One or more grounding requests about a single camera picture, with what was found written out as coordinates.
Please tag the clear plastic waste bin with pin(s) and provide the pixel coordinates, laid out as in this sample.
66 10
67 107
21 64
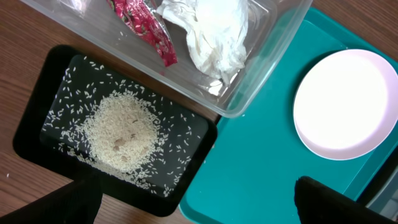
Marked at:
271 28

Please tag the white paper napkin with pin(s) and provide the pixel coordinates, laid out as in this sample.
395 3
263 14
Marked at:
216 30

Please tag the grey plastic dish rack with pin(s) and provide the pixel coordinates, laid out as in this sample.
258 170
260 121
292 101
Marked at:
380 195

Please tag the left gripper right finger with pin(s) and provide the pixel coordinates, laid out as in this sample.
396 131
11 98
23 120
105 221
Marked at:
319 204

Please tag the red foil wrapper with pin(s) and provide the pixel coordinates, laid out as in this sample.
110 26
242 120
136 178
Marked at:
141 17

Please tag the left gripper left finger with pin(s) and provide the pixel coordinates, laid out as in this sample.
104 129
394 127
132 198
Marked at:
74 203

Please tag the teal plastic serving tray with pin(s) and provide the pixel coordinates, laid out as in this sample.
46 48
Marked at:
250 174

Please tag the black plastic tray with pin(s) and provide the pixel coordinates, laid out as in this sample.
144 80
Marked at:
27 143

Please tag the white rice pile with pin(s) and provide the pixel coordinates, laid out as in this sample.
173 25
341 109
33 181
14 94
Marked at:
122 128

